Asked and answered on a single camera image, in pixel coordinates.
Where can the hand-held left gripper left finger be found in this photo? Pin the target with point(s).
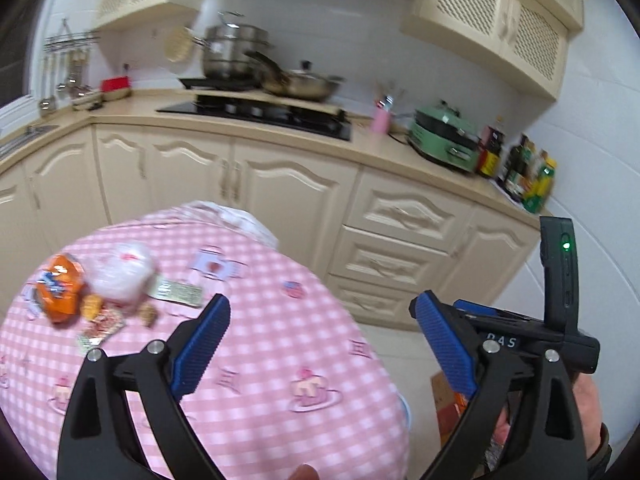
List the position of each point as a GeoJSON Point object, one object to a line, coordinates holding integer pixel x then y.
{"type": "Point", "coordinates": [200, 345]}

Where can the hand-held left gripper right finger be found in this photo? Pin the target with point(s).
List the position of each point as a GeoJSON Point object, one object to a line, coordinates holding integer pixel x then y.
{"type": "Point", "coordinates": [442, 342]}

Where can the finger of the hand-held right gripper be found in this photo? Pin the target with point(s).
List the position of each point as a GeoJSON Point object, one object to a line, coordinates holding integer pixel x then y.
{"type": "Point", "coordinates": [472, 306]}
{"type": "Point", "coordinates": [515, 321]}

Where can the green white printed wrapper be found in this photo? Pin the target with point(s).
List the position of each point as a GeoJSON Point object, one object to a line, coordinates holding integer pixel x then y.
{"type": "Point", "coordinates": [177, 292]}

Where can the orange cardboard box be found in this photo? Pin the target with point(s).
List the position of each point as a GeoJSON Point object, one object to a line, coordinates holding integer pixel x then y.
{"type": "Point", "coordinates": [445, 400]}

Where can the small brown snack piece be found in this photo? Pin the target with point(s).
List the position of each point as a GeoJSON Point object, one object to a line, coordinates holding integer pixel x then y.
{"type": "Point", "coordinates": [147, 315]}

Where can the red green snack wrapper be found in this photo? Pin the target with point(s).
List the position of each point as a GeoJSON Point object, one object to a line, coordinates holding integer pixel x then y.
{"type": "Point", "coordinates": [100, 329]}

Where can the white plastic bag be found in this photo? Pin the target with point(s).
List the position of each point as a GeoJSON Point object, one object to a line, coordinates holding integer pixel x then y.
{"type": "Point", "coordinates": [122, 272]}

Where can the orange snack bag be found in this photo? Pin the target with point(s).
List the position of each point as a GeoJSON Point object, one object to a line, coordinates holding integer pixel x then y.
{"type": "Point", "coordinates": [60, 287]}

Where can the person's right forearm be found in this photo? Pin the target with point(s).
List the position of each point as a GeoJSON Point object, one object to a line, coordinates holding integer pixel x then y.
{"type": "Point", "coordinates": [601, 452]}

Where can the person's right hand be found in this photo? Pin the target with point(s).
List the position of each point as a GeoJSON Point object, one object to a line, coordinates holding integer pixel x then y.
{"type": "Point", "coordinates": [587, 410]}

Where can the person's left hand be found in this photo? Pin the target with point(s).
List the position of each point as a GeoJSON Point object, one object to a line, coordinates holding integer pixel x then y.
{"type": "Point", "coordinates": [304, 473]}

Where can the pink checked tablecloth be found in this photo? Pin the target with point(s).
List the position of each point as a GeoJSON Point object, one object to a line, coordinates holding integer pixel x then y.
{"type": "Point", "coordinates": [280, 310]}

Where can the green yellow bottle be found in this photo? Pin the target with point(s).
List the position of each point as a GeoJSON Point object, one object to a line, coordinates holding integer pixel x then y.
{"type": "Point", "coordinates": [542, 182]}

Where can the dark green oil bottle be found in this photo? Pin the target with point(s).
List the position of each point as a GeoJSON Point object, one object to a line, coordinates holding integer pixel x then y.
{"type": "Point", "coordinates": [516, 162]}

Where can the white crumpled plastic cover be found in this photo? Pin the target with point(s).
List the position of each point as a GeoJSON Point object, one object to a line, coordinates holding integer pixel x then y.
{"type": "Point", "coordinates": [235, 216]}

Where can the dark sauce bottle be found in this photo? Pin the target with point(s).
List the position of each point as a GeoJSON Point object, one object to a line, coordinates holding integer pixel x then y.
{"type": "Point", "coordinates": [490, 155]}

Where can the green electric cooker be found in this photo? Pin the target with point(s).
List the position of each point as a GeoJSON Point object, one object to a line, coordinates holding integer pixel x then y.
{"type": "Point", "coordinates": [442, 135]}

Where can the beige kitchen countertop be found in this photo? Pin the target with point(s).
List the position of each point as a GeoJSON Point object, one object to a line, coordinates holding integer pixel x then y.
{"type": "Point", "coordinates": [380, 152]}

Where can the cream kitchen base cabinets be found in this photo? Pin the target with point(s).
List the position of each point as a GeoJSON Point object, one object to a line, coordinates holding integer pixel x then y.
{"type": "Point", "coordinates": [290, 185]}

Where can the pink utensil cup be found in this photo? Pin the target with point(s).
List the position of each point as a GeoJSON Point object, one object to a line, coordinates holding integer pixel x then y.
{"type": "Point", "coordinates": [381, 121]}

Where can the black glass gas hob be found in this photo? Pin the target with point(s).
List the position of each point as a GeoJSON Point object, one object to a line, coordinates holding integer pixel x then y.
{"type": "Point", "coordinates": [280, 119]}

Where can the wooden board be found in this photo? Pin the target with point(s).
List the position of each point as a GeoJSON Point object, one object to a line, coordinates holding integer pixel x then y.
{"type": "Point", "coordinates": [320, 108]}

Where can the black induction cooker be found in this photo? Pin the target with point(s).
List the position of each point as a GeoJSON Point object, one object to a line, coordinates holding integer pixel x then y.
{"type": "Point", "coordinates": [210, 83]}

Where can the large cream lattice cabinet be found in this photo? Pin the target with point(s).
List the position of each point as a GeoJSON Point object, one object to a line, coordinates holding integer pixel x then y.
{"type": "Point", "coordinates": [500, 25]}

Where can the stainless steel sink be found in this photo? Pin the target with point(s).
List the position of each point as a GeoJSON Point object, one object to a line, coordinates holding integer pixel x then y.
{"type": "Point", "coordinates": [25, 136]}

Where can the red container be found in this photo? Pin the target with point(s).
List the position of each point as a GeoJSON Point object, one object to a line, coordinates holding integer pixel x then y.
{"type": "Point", "coordinates": [116, 84]}

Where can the steel wok with lid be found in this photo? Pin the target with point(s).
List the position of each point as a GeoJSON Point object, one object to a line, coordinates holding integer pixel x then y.
{"type": "Point", "coordinates": [307, 86]}

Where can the steel steamer pot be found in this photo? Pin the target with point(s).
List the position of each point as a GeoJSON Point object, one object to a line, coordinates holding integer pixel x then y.
{"type": "Point", "coordinates": [230, 50]}

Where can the hanging metal ladle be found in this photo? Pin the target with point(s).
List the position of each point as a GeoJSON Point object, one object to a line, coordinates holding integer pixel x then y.
{"type": "Point", "coordinates": [64, 80]}

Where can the hanging metal spoon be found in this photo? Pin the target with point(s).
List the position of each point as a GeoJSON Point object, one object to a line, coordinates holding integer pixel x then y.
{"type": "Point", "coordinates": [79, 70]}

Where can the hanging slotted spatula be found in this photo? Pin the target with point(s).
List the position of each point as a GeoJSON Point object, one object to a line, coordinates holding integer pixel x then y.
{"type": "Point", "coordinates": [48, 85]}

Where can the white framed window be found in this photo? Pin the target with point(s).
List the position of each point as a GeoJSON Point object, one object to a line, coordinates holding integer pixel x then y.
{"type": "Point", "coordinates": [20, 50]}

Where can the black wall utensil rack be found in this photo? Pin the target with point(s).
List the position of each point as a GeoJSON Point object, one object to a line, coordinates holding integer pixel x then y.
{"type": "Point", "coordinates": [70, 41]}

